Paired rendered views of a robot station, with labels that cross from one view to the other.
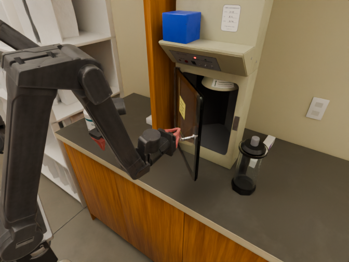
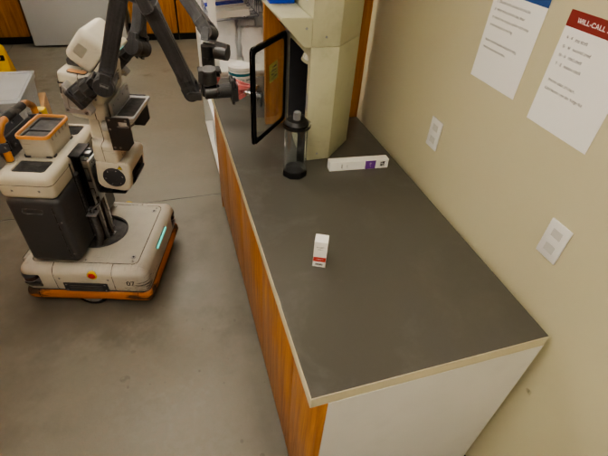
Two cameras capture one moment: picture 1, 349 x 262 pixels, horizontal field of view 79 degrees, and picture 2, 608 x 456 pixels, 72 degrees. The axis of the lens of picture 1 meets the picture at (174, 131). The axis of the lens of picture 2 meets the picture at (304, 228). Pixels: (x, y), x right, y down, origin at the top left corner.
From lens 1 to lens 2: 134 cm
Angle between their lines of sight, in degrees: 29
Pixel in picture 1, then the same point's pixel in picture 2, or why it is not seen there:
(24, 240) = (103, 84)
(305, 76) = (431, 85)
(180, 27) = not seen: outside the picture
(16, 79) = not seen: outside the picture
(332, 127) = (442, 164)
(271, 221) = (279, 196)
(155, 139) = (206, 71)
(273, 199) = (304, 191)
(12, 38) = not seen: outside the picture
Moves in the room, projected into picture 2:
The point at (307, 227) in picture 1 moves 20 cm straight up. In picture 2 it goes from (299, 213) to (302, 166)
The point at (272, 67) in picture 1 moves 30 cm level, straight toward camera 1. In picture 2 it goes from (412, 67) to (347, 75)
